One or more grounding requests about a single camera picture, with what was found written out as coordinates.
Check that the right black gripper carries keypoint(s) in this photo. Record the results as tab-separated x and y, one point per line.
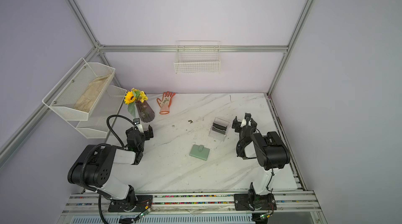
242	124

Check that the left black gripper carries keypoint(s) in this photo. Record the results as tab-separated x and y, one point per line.
144	133

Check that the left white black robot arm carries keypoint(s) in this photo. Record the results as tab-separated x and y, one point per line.
93	168

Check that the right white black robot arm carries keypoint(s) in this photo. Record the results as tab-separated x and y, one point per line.
272	156

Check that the black cards in box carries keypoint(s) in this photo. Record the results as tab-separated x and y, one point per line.
221	129

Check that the clear acrylic card box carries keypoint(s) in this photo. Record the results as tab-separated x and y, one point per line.
215	135

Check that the dark glass vase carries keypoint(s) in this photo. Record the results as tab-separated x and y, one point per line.
145	112

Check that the orange white work glove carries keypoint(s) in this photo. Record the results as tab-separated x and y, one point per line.
165	102

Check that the yellow sunflower bouquet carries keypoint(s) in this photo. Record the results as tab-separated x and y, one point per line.
132	97

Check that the lower white mesh shelf basket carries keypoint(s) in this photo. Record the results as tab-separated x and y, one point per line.
109	104

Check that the white mesh shelf basket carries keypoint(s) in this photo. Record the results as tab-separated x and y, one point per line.
109	104
62	98

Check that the beige cloth glove in basket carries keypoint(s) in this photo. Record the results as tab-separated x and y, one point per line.
90	95

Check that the upper white mesh shelf basket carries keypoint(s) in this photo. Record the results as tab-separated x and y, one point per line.
62	98

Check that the white wire wall basket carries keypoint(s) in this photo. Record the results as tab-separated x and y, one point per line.
197	57

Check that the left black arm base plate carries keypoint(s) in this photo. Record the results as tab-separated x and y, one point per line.
139	204

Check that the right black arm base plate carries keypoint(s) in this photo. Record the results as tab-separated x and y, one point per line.
254	202

